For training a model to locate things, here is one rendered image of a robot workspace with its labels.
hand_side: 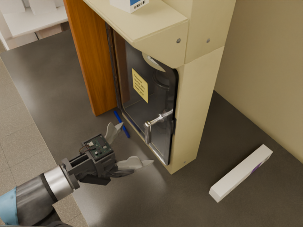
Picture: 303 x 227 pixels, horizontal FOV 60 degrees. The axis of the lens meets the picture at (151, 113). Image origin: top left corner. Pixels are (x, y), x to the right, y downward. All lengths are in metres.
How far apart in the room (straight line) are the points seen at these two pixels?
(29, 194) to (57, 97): 0.61
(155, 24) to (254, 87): 0.67
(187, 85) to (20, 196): 0.43
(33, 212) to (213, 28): 0.53
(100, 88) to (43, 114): 0.28
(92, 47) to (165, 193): 0.52
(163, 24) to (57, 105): 0.77
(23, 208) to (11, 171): 1.57
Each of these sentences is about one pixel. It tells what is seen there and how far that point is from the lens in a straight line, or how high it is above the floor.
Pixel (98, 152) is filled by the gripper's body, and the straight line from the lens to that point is 0.64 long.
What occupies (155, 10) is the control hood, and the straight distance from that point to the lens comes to 0.49.
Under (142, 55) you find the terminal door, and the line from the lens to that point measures 0.64.
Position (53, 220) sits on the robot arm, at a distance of 0.67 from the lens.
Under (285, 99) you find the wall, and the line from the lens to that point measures 0.99.
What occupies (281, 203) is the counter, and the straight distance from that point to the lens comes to 0.95.
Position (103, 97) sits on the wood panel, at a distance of 1.01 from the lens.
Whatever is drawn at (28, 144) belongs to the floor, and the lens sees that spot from 2.30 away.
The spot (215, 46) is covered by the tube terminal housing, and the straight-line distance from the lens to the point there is 0.57.
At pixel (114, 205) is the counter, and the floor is 0.94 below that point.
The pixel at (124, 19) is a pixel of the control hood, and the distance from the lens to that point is 0.47.
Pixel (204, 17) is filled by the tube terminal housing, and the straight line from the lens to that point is 0.50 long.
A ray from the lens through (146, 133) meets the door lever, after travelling 0.70.
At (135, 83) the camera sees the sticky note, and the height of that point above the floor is 1.23.
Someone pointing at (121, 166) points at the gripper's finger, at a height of 1.16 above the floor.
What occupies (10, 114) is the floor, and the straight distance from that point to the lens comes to 2.58.
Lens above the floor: 1.75
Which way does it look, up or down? 50 degrees down
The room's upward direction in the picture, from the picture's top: straight up
